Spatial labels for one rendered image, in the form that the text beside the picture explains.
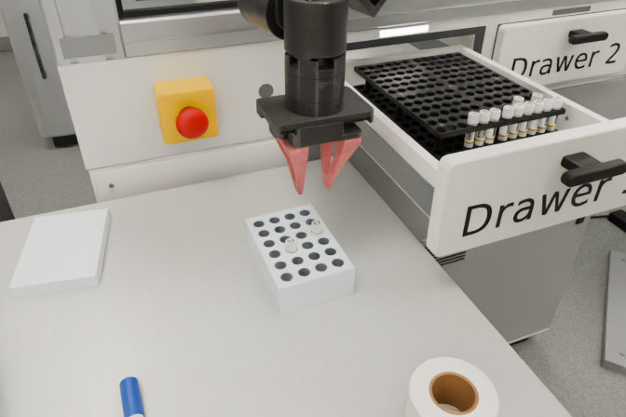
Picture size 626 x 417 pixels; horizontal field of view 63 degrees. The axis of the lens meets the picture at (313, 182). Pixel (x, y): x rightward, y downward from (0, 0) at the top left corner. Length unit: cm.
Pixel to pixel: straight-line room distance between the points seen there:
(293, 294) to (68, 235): 29
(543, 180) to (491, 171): 7
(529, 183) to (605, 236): 158
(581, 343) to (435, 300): 114
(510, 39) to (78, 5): 62
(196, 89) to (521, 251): 85
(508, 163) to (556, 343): 118
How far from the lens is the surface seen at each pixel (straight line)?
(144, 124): 73
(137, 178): 76
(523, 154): 52
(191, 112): 65
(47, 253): 66
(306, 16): 45
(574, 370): 161
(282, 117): 48
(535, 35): 93
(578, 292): 184
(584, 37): 96
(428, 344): 53
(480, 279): 123
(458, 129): 60
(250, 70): 72
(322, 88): 47
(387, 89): 68
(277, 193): 72
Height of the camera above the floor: 116
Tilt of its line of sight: 33 degrees down
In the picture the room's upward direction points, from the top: straight up
